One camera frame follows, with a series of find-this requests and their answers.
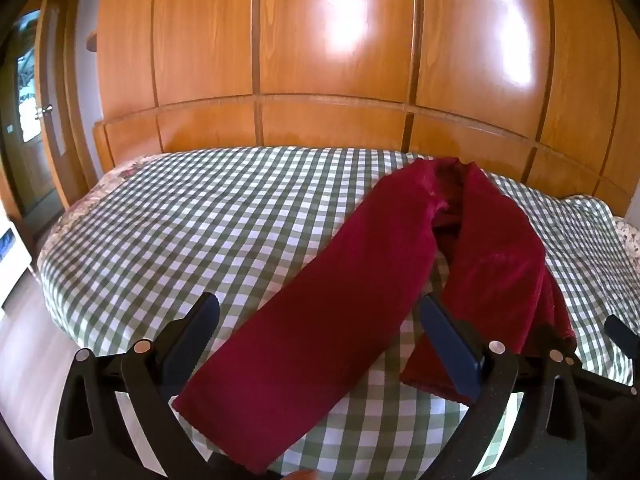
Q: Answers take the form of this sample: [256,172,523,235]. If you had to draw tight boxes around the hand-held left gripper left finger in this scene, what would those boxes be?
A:
[52,291,223,480]

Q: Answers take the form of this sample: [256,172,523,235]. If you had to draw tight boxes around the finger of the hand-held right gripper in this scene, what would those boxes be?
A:
[604,315,640,361]

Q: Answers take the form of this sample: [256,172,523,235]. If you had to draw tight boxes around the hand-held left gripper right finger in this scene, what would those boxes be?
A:
[419,294,588,480]

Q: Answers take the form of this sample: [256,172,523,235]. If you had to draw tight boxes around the dark red pants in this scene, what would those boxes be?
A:
[172,156,577,476]

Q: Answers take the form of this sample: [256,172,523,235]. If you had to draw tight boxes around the green white checked bedsheet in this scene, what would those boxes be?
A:
[37,146,640,480]

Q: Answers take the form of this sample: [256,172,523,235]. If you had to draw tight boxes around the white appliance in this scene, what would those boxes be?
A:
[0,215,34,313]

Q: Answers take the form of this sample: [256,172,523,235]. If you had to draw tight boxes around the wooden door with glass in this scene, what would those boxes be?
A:
[0,7,68,221]

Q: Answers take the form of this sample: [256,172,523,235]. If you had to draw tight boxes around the wooden headboard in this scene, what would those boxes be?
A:
[92,92,632,211]

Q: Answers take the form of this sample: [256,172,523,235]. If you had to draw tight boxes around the wooden panelled wall unit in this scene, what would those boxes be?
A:
[95,0,640,196]

